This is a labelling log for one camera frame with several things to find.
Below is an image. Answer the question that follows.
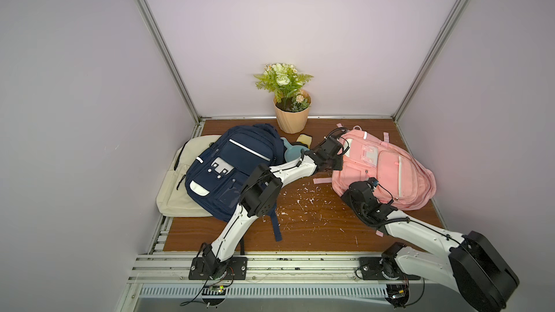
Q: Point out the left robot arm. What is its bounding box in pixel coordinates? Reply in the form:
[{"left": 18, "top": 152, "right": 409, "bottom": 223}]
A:
[{"left": 201, "top": 127, "right": 348, "bottom": 277}]

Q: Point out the teal plastic paddle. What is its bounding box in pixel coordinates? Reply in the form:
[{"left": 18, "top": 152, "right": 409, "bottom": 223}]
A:
[{"left": 281, "top": 137, "right": 309, "bottom": 163}]

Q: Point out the beige plant pot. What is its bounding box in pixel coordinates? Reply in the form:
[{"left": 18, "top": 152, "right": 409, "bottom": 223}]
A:
[{"left": 273, "top": 90, "right": 312, "bottom": 134}]

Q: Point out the artificial green flowering plant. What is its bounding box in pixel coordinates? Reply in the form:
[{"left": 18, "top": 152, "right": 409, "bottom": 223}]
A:
[{"left": 254, "top": 63, "right": 313, "bottom": 113}]

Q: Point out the aluminium front rail frame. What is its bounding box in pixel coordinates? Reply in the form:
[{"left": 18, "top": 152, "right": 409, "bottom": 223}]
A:
[{"left": 114, "top": 250, "right": 500, "bottom": 312}]

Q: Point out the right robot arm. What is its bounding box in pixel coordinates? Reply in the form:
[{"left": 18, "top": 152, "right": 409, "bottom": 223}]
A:
[{"left": 341, "top": 178, "right": 520, "bottom": 311}]

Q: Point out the navy blue backpack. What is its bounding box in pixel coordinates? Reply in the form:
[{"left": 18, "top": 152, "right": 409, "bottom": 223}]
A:
[{"left": 178, "top": 124, "right": 286, "bottom": 222}]

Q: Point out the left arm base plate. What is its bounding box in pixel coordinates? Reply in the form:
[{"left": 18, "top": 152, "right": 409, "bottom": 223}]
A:
[{"left": 188, "top": 257, "right": 248, "bottom": 281}]

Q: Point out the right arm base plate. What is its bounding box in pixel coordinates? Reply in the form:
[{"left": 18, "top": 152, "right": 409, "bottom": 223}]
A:
[{"left": 354, "top": 257, "right": 421, "bottom": 281}]

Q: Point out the cream white backpack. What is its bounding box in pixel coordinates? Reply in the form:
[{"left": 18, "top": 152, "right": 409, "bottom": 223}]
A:
[{"left": 156, "top": 135, "right": 220, "bottom": 218}]

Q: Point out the yellow sponge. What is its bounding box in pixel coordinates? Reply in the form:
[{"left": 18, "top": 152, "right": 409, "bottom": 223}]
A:
[{"left": 296, "top": 134, "right": 312, "bottom": 148}]

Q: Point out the pink backpack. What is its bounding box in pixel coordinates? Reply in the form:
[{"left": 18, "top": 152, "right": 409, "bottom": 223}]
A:
[{"left": 314, "top": 126, "right": 436, "bottom": 235}]

